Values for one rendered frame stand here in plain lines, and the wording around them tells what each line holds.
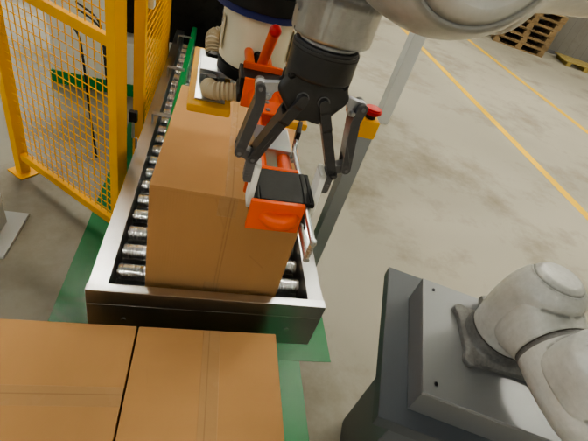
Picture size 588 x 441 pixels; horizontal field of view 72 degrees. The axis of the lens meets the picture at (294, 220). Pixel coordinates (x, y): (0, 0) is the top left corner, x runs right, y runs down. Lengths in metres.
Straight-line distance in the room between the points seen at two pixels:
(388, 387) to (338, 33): 0.83
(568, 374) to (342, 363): 1.22
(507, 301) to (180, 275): 0.86
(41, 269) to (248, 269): 1.18
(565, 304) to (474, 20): 0.81
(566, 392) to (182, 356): 0.88
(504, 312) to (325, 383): 1.05
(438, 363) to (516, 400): 0.19
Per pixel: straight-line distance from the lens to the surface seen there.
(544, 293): 0.99
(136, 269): 1.38
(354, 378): 1.97
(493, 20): 0.25
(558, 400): 0.95
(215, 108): 0.99
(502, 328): 1.04
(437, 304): 1.17
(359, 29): 0.43
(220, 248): 1.16
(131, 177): 1.66
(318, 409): 1.84
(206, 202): 1.05
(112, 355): 1.21
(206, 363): 1.20
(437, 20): 0.25
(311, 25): 0.43
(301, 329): 1.39
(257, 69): 0.90
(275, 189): 0.55
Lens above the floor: 1.58
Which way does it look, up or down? 38 degrees down
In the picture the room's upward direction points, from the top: 19 degrees clockwise
